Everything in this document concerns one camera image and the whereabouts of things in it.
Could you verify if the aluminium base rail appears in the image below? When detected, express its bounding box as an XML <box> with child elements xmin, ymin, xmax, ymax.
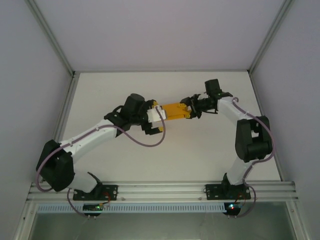
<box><xmin>26</xmin><ymin>181</ymin><xmax>300</xmax><ymax>202</ymax></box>

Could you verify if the grey slotted cable duct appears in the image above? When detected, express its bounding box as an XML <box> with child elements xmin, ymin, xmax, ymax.
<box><xmin>36</xmin><ymin>202</ymin><xmax>226</xmax><ymax>214</ymax></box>

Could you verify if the aluminium frame profile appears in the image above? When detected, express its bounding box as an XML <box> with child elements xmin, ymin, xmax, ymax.
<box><xmin>24</xmin><ymin>0</ymin><xmax>79</xmax><ymax>184</ymax></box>
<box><xmin>247</xmin><ymin>0</ymin><xmax>294</xmax><ymax>182</ymax></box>

